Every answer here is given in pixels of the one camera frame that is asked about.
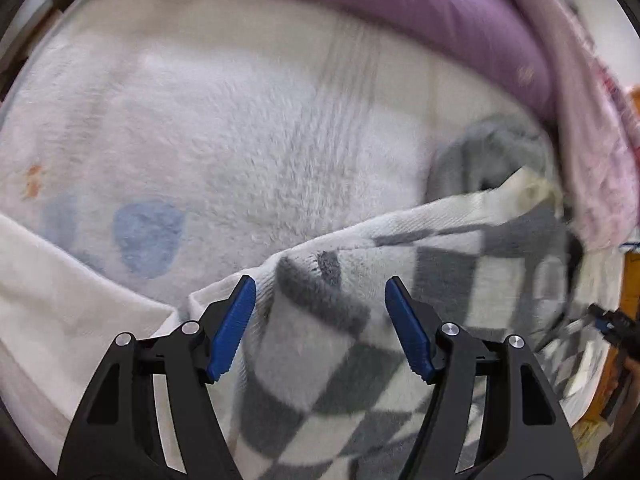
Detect purple quilt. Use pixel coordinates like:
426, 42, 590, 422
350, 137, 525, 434
90, 0, 558, 123

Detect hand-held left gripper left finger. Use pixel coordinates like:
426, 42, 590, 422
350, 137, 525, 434
56, 274, 257, 480

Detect pink fluffy blanket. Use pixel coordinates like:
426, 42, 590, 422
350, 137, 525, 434
492, 0, 640, 251

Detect white fluffy blanket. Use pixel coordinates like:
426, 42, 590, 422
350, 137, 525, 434
0, 0, 556, 476

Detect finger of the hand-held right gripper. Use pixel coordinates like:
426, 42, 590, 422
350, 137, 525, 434
587, 303, 640, 361

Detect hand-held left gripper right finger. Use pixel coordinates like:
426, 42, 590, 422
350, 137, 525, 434
384, 276, 585, 480

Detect grey white checkered fleece garment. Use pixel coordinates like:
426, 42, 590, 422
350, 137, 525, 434
187, 114, 583, 480

